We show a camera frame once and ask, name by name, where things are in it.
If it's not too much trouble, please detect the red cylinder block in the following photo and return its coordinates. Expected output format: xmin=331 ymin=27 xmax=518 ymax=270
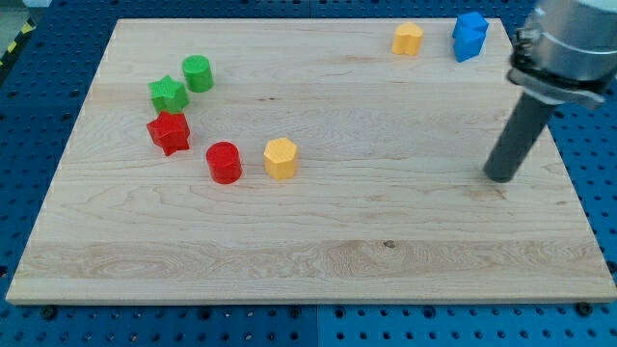
xmin=205 ymin=142 xmax=242 ymax=184

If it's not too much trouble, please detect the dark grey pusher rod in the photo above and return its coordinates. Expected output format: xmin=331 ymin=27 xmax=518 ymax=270
xmin=483 ymin=93 xmax=557 ymax=183

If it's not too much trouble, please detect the red star block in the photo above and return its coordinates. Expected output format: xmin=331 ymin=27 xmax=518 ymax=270
xmin=147 ymin=111 xmax=190 ymax=156

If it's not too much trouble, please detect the light wooden board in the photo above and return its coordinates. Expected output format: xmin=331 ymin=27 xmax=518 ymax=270
xmin=7 ymin=18 xmax=616 ymax=306

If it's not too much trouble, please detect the yellow hexagon block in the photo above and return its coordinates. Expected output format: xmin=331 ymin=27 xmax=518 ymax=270
xmin=263 ymin=137 xmax=298 ymax=180

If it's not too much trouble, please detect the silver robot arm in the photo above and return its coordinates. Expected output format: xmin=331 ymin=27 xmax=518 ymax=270
xmin=508 ymin=0 xmax=616 ymax=109

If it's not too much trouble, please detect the blue cube block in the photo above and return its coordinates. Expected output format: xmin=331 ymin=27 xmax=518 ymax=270
xmin=452 ymin=12 xmax=489 ymax=63

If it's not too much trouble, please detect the green star block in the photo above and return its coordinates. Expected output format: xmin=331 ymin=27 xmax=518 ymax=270
xmin=148 ymin=75 xmax=189 ymax=113

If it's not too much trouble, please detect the yellow heart block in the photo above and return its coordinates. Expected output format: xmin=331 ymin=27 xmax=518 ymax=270
xmin=391 ymin=22 xmax=423 ymax=56

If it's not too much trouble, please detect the green cylinder block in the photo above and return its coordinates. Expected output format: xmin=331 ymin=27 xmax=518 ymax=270
xmin=181 ymin=55 xmax=214 ymax=93

